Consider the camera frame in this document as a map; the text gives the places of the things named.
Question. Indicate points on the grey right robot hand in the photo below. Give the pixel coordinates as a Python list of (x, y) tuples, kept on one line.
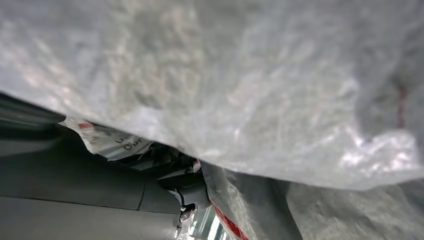
[(73, 198)]

